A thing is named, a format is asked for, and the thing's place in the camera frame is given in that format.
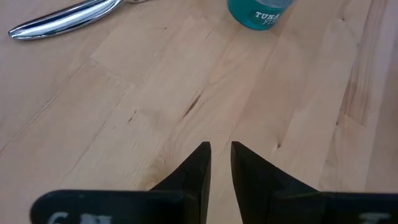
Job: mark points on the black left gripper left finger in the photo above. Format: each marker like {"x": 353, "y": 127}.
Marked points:
{"x": 124, "y": 208}

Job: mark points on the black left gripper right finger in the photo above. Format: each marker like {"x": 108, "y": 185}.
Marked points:
{"x": 295, "y": 208}

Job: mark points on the wooden shelf board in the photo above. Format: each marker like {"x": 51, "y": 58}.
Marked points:
{"x": 385, "y": 93}

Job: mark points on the chrome utensil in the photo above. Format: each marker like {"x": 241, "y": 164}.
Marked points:
{"x": 62, "y": 21}

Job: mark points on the teal tuna fish can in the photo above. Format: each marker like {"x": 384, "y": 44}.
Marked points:
{"x": 248, "y": 15}

